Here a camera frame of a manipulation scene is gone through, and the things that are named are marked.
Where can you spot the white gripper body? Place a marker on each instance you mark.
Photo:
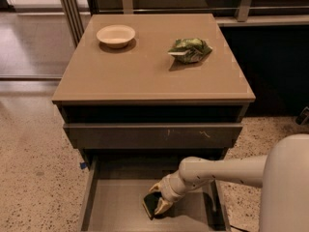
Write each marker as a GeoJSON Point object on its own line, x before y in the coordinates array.
{"type": "Point", "coordinates": [167, 189]}

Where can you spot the green and yellow sponge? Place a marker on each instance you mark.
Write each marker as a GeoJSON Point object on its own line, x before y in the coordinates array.
{"type": "Point", "coordinates": [150, 203]}

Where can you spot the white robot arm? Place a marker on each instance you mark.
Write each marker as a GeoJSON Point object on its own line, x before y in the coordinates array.
{"type": "Point", "coordinates": [282, 175]}

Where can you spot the open middle drawer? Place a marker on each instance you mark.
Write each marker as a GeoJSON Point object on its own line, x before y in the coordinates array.
{"type": "Point", "coordinates": [113, 200]}

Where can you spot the closed top drawer front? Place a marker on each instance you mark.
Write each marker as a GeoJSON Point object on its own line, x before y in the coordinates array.
{"type": "Point", "coordinates": [152, 136]}

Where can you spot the brown drawer cabinet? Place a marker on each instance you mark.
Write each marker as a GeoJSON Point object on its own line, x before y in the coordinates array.
{"type": "Point", "coordinates": [142, 84]}

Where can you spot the blue tape piece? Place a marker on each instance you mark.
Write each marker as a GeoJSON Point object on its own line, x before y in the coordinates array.
{"type": "Point", "coordinates": [83, 165]}

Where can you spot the crumpled green chip bag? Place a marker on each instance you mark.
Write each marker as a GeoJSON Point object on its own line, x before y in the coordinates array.
{"type": "Point", "coordinates": [189, 51]}

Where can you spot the white shallow bowl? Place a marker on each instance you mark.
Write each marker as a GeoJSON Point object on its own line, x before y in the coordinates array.
{"type": "Point", "coordinates": [116, 36]}

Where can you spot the wooden metal background shelf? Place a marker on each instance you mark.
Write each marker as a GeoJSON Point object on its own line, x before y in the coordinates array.
{"type": "Point", "coordinates": [228, 13]}

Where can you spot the metal frame post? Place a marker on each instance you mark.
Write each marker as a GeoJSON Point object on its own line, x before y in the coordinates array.
{"type": "Point", "coordinates": [74, 21]}

